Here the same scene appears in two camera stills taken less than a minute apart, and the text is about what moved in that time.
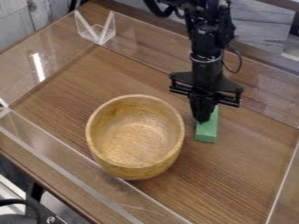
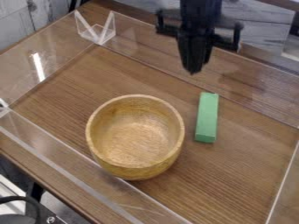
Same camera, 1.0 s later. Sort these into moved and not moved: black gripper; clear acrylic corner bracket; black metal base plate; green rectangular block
Moved: black gripper
Not moved: black metal base plate; green rectangular block; clear acrylic corner bracket
